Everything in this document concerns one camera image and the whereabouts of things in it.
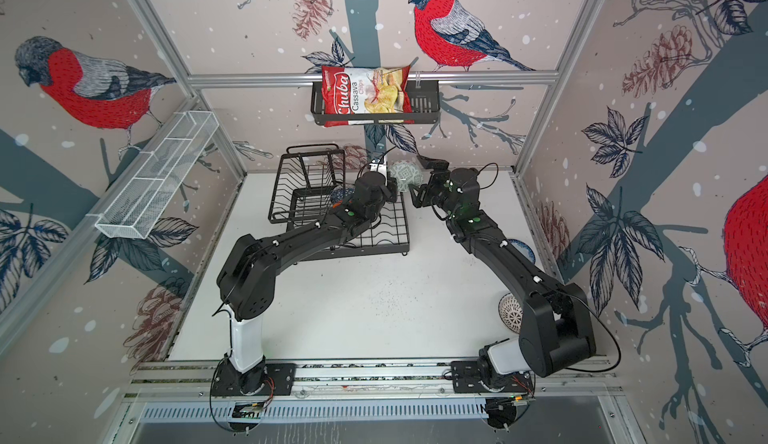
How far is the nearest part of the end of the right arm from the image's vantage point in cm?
61

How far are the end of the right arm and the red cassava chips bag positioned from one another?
239 millimetres

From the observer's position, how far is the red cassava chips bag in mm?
873
